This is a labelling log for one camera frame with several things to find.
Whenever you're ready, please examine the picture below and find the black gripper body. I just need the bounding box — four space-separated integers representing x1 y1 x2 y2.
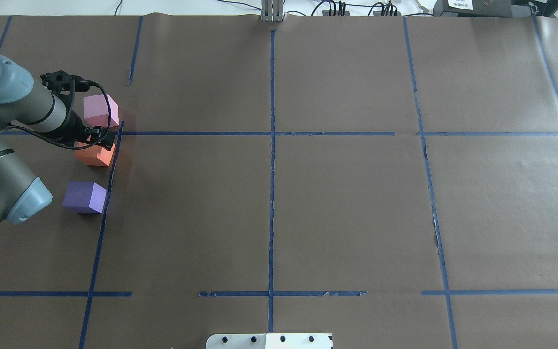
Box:
61 113 115 150

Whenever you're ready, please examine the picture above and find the orange foam cube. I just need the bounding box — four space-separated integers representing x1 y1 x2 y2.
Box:
73 145 116 167

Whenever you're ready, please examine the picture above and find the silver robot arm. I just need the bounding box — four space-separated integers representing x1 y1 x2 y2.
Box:
0 55 117 225

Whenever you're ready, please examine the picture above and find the pink foam cube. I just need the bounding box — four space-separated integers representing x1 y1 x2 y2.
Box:
83 94 119 127

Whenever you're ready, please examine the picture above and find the purple foam cube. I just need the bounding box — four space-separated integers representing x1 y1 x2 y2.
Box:
62 181 107 214

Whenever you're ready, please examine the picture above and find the brown paper table mat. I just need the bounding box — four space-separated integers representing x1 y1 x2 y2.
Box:
0 14 558 349

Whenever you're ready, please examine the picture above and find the black box with label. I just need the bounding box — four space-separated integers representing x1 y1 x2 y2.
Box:
432 0 513 18

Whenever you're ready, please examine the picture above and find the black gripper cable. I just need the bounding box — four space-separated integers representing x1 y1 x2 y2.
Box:
0 80 113 150

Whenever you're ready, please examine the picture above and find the aluminium frame post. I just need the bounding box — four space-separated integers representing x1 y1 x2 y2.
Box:
261 0 285 23

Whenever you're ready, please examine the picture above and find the white pedestal column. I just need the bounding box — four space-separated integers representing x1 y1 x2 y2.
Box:
205 332 334 349

